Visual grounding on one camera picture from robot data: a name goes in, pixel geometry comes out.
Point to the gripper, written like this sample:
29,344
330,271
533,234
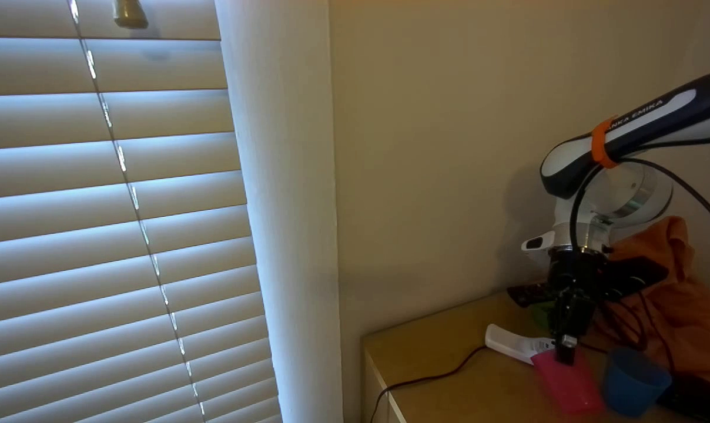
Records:
573,271

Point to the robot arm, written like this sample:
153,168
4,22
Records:
637,126

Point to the blue plastic cup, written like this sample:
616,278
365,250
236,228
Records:
632,382

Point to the black remote control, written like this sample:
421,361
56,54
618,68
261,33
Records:
525,294

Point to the green object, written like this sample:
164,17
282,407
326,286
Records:
542,314

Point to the white plastic device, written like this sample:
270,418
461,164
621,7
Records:
511,342

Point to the orange cloth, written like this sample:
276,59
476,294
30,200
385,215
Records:
693,317

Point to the black flat object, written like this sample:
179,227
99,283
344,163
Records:
699,398

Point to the clear blind wand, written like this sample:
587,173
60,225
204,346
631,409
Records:
136,202

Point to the white window blinds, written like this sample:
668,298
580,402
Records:
96,235

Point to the brass blind fitting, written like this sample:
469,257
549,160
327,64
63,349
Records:
130,14

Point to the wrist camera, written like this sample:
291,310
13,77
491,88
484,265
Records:
638,276

